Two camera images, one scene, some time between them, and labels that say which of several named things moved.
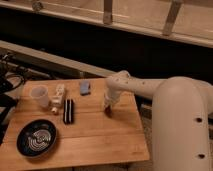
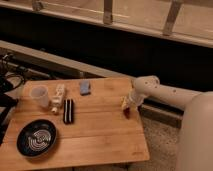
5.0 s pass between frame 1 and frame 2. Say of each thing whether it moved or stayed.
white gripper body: moved
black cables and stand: stayed
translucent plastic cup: stayed
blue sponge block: stayed
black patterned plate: stayed
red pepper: moved
